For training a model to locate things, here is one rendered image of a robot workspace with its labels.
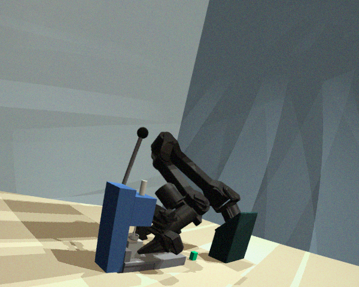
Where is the tan block with round hole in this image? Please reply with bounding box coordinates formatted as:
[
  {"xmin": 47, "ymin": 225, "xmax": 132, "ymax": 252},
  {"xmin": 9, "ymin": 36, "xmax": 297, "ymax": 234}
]
[{"xmin": 126, "ymin": 238, "xmax": 143, "ymax": 258}]

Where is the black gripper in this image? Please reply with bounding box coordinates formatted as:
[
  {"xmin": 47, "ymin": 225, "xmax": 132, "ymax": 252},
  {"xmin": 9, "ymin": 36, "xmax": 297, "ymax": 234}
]
[{"xmin": 135, "ymin": 214, "xmax": 184, "ymax": 255}]

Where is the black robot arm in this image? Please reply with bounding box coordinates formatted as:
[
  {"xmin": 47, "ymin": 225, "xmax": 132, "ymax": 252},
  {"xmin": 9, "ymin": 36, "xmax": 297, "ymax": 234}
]
[{"xmin": 151, "ymin": 132, "xmax": 241, "ymax": 230}]

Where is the teal block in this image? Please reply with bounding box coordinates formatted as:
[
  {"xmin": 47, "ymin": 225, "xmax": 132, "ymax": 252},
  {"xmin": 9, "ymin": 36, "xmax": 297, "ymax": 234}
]
[{"xmin": 189, "ymin": 251, "xmax": 198, "ymax": 261}]

